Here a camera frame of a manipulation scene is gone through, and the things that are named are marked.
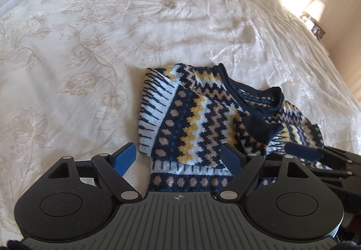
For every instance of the navy yellow patterned knit sweater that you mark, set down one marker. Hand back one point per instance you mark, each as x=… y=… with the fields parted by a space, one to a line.
x=197 y=120

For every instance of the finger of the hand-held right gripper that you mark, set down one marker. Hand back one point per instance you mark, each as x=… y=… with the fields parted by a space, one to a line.
x=338 y=173
x=300 y=152

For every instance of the cream embroidered floral bedspread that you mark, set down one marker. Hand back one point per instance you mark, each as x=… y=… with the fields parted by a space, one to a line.
x=112 y=41

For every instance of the white shade table lamp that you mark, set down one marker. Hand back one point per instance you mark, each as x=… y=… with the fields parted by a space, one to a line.
x=314 y=10

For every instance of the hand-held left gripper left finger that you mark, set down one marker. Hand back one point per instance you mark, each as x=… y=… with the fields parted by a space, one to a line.
x=124 y=157

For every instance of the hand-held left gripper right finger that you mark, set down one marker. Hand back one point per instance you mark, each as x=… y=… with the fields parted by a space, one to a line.
x=231 y=160

